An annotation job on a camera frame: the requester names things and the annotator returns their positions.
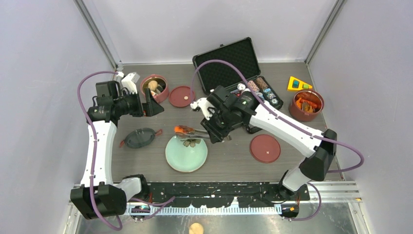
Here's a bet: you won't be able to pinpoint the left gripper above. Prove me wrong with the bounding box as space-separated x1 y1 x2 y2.
114 88 163 117

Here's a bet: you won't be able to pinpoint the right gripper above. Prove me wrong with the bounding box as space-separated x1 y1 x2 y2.
201 107 234 143

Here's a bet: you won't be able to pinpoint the red lunch box with food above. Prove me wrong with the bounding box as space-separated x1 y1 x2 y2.
140 74 169 103

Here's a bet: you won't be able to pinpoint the metal tongs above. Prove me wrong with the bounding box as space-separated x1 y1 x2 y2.
175 125 232 143

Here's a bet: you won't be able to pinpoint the red lunch box lid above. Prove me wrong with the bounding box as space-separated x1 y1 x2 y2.
169 86 195 108
249 135 281 163

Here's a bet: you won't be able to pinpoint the light green ceramic plate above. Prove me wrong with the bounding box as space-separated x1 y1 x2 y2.
165 136 208 173

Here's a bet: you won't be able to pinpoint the red steel-lined lunch box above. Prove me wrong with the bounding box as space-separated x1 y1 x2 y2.
288 89 324 122

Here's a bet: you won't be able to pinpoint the orange food piece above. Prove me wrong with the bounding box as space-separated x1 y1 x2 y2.
174 126 186 134

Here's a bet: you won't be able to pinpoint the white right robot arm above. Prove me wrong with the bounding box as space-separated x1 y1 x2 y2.
190 86 337 200

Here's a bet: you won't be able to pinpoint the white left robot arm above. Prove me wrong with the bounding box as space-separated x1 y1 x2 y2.
70 72 164 220

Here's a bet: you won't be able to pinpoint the black poker chip case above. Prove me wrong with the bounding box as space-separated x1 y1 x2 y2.
192 37 284 134

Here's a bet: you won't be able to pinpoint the yellow triangular toy block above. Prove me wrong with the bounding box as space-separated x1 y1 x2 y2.
287 76 313 92

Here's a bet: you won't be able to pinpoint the round beige object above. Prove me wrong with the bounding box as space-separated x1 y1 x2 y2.
188 223 204 234

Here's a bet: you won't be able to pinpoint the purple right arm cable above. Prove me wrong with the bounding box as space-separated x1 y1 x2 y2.
189 59 365 222

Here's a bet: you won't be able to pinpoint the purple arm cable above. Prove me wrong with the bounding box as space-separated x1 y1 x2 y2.
189 59 365 222
76 71 176 231

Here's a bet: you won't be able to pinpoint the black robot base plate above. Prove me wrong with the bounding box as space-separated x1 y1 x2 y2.
117 181 311 209

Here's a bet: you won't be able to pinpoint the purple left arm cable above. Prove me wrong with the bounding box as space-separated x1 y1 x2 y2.
76 71 176 231

